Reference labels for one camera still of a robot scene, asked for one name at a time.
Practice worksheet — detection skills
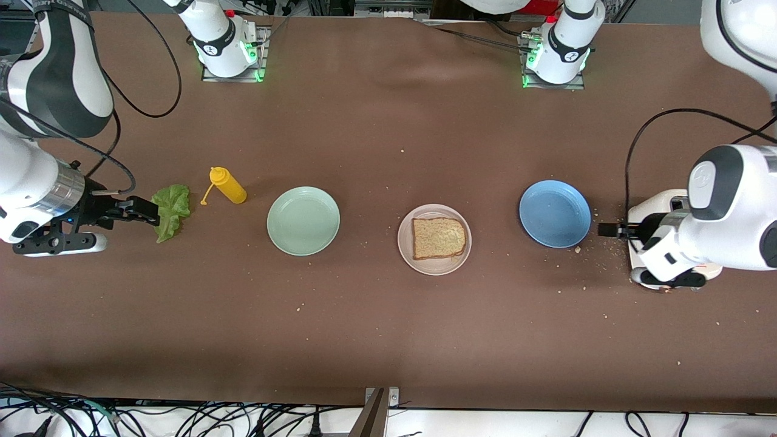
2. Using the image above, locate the mint green plate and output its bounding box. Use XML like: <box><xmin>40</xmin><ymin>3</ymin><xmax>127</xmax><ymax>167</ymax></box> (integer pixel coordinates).
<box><xmin>267</xmin><ymin>186</ymin><xmax>341</xmax><ymax>257</ymax></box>

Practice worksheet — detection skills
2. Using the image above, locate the yellow mustard squeeze bottle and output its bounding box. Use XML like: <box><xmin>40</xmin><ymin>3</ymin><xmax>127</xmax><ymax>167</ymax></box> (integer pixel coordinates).
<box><xmin>200</xmin><ymin>167</ymin><xmax>248</xmax><ymax>206</ymax></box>

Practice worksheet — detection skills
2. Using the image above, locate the beige plate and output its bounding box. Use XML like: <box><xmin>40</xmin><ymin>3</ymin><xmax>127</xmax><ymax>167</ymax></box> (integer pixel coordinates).
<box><xmin>398</xmin><ymin>204</ymin><xmax>472</xmax><ymax>276</ymax></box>

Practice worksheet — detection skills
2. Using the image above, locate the teal cable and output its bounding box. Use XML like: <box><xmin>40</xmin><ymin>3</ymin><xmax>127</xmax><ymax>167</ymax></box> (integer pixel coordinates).
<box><xmin>76</xmin><ymin>398</ymin><xmax>116</xmax><ymax>421</ymax></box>

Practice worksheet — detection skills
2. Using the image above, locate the green lettuce leaf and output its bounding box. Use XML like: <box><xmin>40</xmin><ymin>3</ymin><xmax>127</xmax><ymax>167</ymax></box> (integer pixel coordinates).
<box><xmin>152</xmin><ymin>185</ymin><xmax>191</xmax><ymax>244</ymax></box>

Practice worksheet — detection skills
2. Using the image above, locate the blue plate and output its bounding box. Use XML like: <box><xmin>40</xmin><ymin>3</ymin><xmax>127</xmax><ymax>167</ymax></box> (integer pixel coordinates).
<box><xmin>519</xmin><ymin>180</ymin><xmax>592</xmax><ymax>249</ymax></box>

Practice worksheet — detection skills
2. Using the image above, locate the white toaster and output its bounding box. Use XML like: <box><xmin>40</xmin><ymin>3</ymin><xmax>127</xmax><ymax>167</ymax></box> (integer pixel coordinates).
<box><xmin>626</xmin><ymin>189</ymin><xmax>724</xmax><ymax>293</ymax></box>

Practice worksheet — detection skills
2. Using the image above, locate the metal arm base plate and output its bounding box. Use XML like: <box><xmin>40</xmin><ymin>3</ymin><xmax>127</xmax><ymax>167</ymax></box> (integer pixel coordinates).
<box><xmin>202</xmin><ymin>24</ymin><xmax>268</xmax><ymax>83</ymax></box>
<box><xmin>521</xmin><ymin>30</ymin><xmax>586</xmax><ymax>90</ymax></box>

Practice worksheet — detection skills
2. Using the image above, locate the brown table cover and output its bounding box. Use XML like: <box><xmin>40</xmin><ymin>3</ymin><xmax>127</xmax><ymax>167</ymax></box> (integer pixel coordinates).
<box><xmin>0</xmin><ymin>11</ymin><xmax>777</xmax><ymax>415</ymax></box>

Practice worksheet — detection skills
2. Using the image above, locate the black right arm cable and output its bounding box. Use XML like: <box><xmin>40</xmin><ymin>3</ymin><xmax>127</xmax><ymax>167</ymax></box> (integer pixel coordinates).
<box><xmin>0</xmin><ymin>0</ymin><xmax>183</xmax><ymax>196</ymax></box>

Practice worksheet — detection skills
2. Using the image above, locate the black base power cable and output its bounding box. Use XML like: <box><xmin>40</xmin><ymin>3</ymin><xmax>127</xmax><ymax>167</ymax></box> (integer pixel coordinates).
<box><xmin>434</xmin><ymin>27</ymin><xmax>528</xmax><ymax>52</ymax></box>

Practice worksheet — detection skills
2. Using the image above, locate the brown toast bread slice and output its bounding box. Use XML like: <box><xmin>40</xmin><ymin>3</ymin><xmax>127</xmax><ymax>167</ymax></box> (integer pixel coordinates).
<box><xmin>412</xmin><ymin>217</ymin><xmax>467</xmax><ymax>261</ymax></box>

